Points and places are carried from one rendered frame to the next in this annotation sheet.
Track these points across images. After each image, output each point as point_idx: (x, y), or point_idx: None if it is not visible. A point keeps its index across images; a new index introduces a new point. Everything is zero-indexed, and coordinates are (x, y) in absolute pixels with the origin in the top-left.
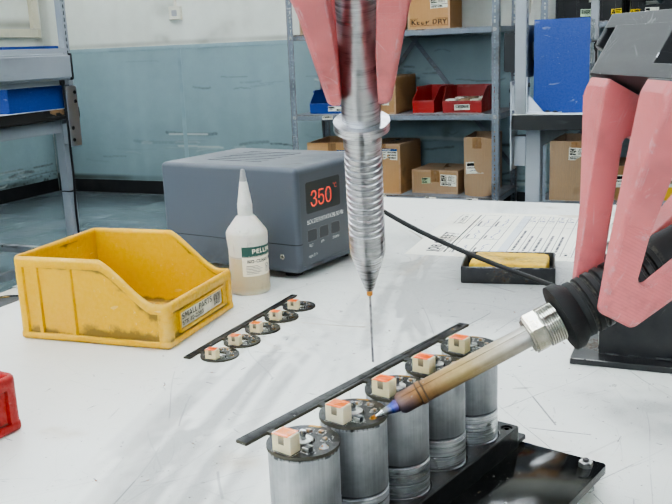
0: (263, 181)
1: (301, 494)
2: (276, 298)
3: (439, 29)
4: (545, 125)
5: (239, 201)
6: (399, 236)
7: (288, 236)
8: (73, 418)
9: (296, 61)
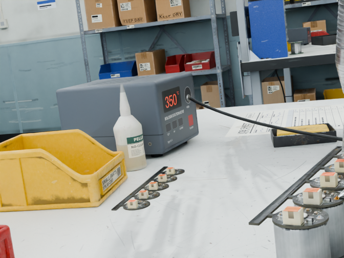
0: (132, 93)
1: (310, 254)
2: (154, 170)
3: (177, 19)
4: (262, 67)
5: (121, 106)
6: (214, 128)
7: (153, 129)
8: (52, 255)
9: (86, 47)
